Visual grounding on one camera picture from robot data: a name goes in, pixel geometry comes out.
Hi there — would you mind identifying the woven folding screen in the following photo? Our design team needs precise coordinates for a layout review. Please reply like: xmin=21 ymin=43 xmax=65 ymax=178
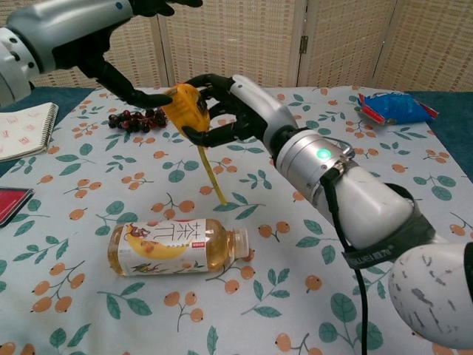
xmin=0 ymin=0 xmax=473 ymax=92

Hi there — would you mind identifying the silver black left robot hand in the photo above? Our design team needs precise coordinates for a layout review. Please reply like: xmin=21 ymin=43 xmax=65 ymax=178
xmin=5 ymin=0 xmax=203 ymax=110

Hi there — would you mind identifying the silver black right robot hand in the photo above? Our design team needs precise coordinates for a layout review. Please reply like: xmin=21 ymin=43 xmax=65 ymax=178
xmin=181 ymin=73 xmax=310 ymax=148

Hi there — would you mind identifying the white spiral notebook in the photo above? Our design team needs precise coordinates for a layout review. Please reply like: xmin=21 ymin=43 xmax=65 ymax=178
xmin=0 ymin=102 xmax=60 ymax=162

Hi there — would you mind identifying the tea drink plastic bottle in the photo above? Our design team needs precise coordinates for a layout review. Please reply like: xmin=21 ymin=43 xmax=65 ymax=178
xmin=106 ymin=217 xmax=250 ymax=279

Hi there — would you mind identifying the floral leaf print tablecloth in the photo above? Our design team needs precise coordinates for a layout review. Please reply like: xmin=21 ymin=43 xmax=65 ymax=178
xmin=0 ymin=86 xmax=473 ymax=355

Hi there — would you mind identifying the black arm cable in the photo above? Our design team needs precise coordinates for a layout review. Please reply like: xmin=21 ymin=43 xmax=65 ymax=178
xmin=319 ymin=137 xmax=369 ymax=355

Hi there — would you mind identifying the yellow tape measure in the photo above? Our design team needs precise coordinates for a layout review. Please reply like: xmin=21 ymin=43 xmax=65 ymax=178
xmin=161 ymin=84 xmax=228 ymax=206

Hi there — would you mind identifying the red black-framed tablet case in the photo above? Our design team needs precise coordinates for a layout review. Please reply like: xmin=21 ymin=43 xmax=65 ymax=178
xmin=0 ymin=187 xmax=35 ymax=228

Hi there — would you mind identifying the dark red grape bunch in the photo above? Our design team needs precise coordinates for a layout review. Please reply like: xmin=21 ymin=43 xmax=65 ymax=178
xmin=108 ymin=108 xmax=169 ymax=134

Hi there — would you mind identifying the blue red snack bag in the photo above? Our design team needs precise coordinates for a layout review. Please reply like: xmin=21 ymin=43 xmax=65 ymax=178
xmin=356 ymin=92 xmax=440 ymax=126

